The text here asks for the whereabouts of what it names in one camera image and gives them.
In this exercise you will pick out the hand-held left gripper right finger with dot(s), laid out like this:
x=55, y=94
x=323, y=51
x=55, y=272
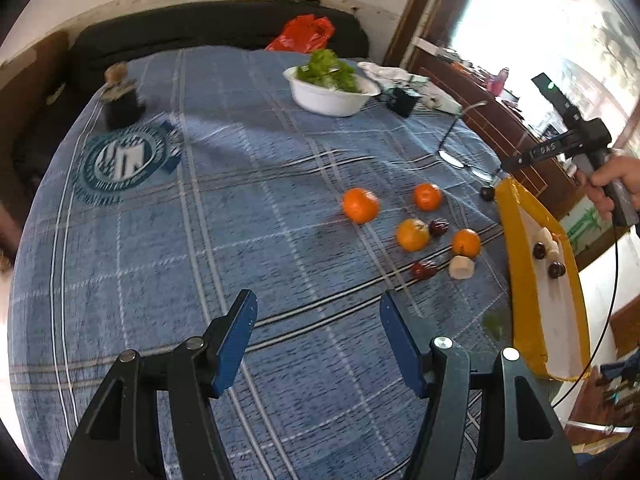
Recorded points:
x=400, y=345

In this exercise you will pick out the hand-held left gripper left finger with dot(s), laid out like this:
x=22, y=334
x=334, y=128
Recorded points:
x=235, y=340

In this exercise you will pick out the green lettuce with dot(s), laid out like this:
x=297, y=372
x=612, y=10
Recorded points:
x=320, y=67

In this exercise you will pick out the black jar with cork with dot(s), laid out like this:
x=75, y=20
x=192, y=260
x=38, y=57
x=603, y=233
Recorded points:
x=122, y=107

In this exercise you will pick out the white cloth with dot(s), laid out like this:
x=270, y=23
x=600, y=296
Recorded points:
x=380, y=72

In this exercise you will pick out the white bowl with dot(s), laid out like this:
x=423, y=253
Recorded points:
x=325, y=100

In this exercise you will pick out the person's right hand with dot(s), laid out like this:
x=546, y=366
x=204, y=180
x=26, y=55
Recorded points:
x=622, y=170

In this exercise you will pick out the yellow tray with white inside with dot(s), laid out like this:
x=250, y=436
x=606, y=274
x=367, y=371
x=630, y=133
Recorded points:
x=520, y=270

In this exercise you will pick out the black cushion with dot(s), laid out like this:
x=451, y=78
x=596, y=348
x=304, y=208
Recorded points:
x=200, y=25

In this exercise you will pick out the eyeglasses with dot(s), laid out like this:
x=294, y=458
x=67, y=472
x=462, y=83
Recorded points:
x=452, y=158

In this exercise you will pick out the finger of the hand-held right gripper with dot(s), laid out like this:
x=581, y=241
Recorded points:
x=537, y=155

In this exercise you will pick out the pink bottle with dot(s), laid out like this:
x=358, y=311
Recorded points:
x=498, y=81

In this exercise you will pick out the red plastic bag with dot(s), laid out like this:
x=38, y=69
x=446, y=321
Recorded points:
x=300, y=35

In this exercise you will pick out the red date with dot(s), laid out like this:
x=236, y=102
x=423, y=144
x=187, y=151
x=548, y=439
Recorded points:
x=424, y=270
x=439, y=227

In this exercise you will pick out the blue plaid blanket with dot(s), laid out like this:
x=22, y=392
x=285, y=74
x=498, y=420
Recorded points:
x=250, y=210

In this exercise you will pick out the black box device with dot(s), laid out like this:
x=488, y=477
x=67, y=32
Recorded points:
x=402, y=102

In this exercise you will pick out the yellowish orange tangerine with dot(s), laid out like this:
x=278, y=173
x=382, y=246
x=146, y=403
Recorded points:
x=413, y=235

